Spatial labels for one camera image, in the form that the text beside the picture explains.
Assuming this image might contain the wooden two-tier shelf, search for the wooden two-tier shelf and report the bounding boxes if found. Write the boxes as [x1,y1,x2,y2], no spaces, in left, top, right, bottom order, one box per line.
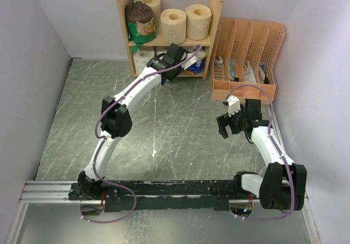
[116,0,223,82]

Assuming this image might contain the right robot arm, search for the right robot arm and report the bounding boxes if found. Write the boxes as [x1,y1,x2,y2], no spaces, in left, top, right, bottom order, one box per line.
[217,95,307,212]

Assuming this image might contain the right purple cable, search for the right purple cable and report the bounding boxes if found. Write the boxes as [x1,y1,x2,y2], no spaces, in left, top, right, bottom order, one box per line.
[223,84,295,221]

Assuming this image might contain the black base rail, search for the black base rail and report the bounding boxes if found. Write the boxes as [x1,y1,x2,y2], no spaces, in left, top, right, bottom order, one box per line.
[68,179,249,212]

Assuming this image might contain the purple cable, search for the purple cable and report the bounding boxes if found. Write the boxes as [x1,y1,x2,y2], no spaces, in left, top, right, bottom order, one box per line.
[79,44,203,224]
[223,84,295,221]

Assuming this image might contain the papers in organizer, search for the papers in organizer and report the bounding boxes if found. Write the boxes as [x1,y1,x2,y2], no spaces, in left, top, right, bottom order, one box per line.
[243,61,257,84]

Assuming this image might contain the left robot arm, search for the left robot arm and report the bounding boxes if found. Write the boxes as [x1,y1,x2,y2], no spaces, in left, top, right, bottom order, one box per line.
[77,44,196,200]

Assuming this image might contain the green brown paper roll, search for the green brown paper roll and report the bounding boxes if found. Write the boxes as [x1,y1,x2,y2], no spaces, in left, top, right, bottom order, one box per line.
[125,1,156,53]

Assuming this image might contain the dark items in organizer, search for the dark items in organizer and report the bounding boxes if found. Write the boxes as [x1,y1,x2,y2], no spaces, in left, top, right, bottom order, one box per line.
[258,60,270,84]

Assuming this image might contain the blue roll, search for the blue roll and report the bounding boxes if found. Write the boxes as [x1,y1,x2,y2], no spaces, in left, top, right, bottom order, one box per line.
[186,59,205,75]

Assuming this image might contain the orange plastic file organizer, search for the orange plastic file organizer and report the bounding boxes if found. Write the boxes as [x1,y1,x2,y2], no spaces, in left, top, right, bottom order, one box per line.
[211,18,285,104]

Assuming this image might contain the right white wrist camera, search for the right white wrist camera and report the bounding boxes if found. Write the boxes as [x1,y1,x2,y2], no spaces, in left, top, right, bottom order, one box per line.
[223,95,241,117]

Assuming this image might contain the pink dotted roll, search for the pink dotted roll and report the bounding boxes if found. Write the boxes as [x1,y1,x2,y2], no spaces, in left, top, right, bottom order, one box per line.
[132,50,155,75]

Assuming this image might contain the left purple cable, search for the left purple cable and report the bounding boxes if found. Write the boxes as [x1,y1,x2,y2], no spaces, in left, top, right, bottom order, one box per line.
[79,44,203,224]

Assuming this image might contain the aluminium extrusion rail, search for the aluminium extrusion rail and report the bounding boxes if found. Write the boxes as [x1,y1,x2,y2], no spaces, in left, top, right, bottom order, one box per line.
[19,180,309,202]

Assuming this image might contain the plain white roll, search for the plain white roll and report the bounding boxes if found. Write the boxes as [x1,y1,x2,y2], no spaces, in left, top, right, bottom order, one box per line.
[188,46,206,61]
[155,47,169,56]

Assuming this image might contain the beige paper roll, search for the beige paper roll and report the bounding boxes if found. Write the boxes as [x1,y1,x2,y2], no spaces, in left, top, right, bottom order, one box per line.
[160,9,186,44]
[185,4,212,40]
[135,0,161,28]

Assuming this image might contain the blue item in organizer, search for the blue item in organizer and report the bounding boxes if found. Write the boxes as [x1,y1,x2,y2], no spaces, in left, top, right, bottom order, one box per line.
[229,58,239,82]

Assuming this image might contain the white item in organizer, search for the white item in organizer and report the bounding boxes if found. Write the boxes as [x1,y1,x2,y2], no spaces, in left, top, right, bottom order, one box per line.
[214,56,223,67]

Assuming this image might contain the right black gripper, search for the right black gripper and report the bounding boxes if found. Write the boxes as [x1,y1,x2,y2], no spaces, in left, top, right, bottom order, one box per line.
[217,104,248,138]

